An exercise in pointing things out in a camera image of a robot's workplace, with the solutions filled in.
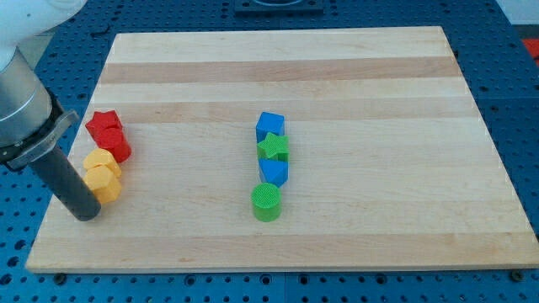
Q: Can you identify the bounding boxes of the silver tool mount clamp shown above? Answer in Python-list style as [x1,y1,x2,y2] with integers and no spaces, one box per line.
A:
[1,97,79,171]

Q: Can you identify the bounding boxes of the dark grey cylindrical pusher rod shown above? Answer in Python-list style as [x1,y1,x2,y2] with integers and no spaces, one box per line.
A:
[29,146,101,221]

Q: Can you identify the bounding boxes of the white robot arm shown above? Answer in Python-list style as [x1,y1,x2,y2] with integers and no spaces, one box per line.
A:
[1,0,101,221]

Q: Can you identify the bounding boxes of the yellow hexagon block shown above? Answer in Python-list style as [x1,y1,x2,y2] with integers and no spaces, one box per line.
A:
[83,166,122,205]

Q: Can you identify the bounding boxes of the yellow pentagon block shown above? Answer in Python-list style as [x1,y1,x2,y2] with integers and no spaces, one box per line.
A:
[83,148,121,178]

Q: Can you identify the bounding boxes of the red cylinder block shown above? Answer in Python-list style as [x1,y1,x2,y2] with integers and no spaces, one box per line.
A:
[96,128,131,163]

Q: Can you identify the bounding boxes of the red star block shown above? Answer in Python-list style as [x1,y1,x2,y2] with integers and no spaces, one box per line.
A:
[85,110,123,139]

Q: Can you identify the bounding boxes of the green cylinder block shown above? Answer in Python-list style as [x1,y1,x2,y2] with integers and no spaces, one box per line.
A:
[251,183,281,222]

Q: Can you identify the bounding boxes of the blue triangle block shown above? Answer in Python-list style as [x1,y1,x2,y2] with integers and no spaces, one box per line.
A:
[259,159,289,188]

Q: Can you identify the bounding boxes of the blue cube block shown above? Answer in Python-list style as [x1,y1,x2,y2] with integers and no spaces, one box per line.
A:
[255,112,286,142]

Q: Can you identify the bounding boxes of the green star block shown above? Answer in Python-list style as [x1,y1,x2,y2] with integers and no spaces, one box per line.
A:
[257,133,290,162]

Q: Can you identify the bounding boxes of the wooden board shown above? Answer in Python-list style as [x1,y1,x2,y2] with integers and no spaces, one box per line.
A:
[26,26,538,274]

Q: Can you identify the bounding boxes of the red object at edge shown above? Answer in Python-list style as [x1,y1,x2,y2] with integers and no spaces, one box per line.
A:
[522,38,539,61]

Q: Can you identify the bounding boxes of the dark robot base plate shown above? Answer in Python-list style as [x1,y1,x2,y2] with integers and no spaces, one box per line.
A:
[233,0,324,14]

